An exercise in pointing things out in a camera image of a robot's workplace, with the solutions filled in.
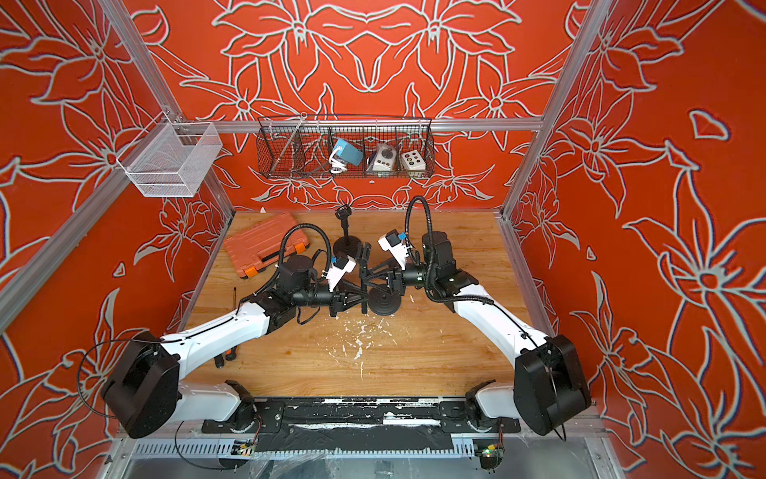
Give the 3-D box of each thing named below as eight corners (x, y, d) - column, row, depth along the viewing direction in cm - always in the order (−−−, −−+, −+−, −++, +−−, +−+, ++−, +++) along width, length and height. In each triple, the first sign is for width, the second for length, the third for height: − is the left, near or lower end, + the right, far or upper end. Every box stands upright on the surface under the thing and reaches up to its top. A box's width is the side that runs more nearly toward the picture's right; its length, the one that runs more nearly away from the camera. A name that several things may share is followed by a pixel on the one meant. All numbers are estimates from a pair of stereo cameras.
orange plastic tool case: (242, 281, 100) (236, 273, 96) (227, 246, 110) (221, 237, 106) (311, 248, 109) (308, 239, 106) (291, 218, 120) (288, 209, 116)
